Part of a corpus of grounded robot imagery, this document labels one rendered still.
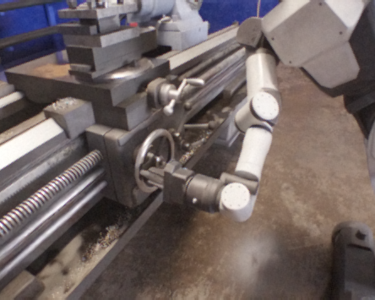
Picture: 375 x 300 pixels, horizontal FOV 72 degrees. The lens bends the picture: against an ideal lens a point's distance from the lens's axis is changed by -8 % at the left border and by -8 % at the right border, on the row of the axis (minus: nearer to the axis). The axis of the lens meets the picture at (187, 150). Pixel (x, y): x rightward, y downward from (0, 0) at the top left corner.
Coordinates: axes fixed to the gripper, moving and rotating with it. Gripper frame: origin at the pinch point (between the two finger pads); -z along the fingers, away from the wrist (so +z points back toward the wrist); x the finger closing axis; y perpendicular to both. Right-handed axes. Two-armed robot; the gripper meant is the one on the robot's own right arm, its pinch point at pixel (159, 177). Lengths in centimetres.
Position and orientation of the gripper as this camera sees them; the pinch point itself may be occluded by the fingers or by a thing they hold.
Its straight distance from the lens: 78.8
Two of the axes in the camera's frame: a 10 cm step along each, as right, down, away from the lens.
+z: 8.8, 2.4, -4.0
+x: 0.7, -9.1, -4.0
